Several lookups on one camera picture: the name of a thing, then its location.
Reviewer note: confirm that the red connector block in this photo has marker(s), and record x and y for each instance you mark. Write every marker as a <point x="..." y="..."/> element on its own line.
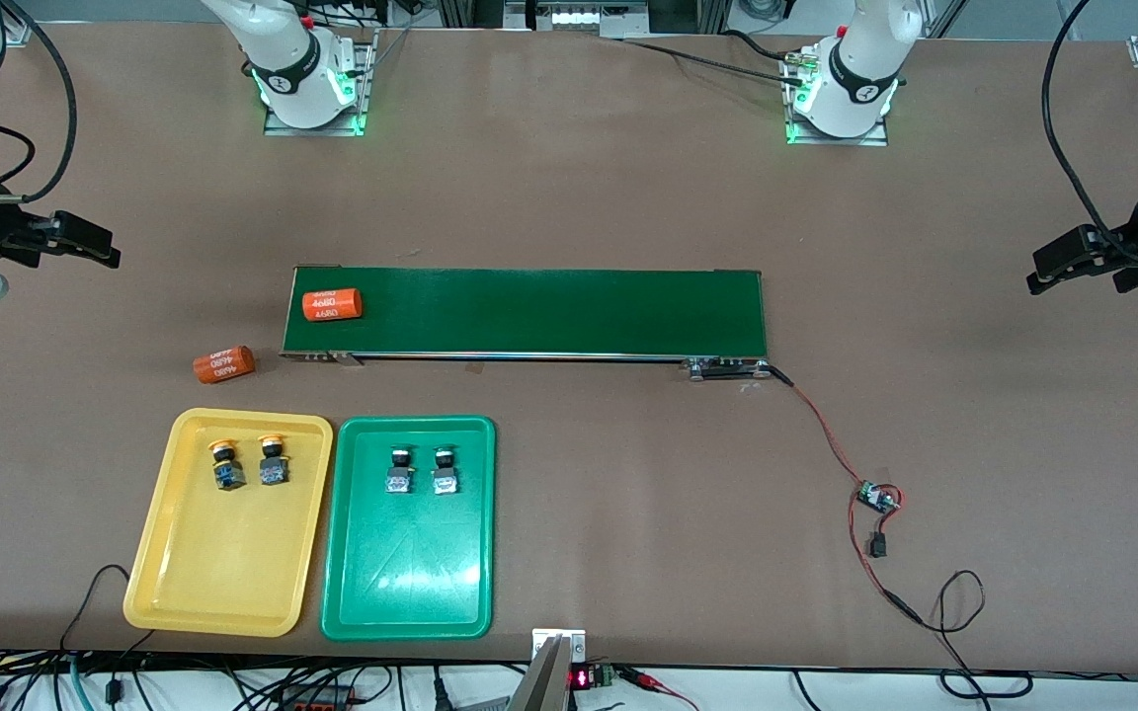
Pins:
<point x="317" y="703"/>

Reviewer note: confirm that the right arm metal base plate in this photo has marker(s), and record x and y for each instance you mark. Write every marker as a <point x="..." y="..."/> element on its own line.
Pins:
<point x="273" y="130"/>

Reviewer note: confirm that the red digit display module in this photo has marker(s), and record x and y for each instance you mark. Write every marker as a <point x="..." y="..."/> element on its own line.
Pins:
<point x="581" y="678"/>

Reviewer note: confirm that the green plastic tray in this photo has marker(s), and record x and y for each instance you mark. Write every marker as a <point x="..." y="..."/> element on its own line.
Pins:
<point x="411" y="573"/>

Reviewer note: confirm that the metal frame with light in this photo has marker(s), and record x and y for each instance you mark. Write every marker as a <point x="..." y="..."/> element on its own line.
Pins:
<point x="579" y="18"/>

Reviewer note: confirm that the grey metal camera mount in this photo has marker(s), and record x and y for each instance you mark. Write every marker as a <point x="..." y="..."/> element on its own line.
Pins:
<point x="544" y="681"/>

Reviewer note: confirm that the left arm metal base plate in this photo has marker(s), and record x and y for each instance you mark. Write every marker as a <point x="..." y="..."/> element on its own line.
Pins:
<point x="801" y="139"/>

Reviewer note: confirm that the red clip lead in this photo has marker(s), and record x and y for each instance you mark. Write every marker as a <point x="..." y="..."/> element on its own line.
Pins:
<point x="648" y="679"/>

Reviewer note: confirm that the orange 4680 cylinder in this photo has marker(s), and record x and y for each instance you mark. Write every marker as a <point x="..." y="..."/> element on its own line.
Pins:
<point x="332" y="304"/>
<point x="224" y="364"/>

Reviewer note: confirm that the yellow push button switch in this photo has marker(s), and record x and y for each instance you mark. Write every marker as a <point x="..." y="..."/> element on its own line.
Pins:
<point x="274" y="472"/>
<point x="228" y="476"/>

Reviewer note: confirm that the yellow plastic tray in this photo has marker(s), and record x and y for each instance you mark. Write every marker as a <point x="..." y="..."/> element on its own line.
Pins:
<point x="233" y="563"/>

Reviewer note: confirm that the green push button switch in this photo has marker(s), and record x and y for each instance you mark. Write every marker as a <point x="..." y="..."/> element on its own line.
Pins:
<point x="398" y="482"/>
<point x="445" y="482"/>

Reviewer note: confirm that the small black connector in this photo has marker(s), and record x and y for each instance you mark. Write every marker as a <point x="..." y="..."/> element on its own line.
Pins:
<point x="877" y="546"/>

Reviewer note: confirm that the small green circuit board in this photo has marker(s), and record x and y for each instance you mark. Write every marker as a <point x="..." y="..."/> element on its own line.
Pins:
<point x="875" y="497"/>

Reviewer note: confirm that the green conveyor belt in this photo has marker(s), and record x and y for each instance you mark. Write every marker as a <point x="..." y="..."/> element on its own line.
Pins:
<point x="628" y="311"/>

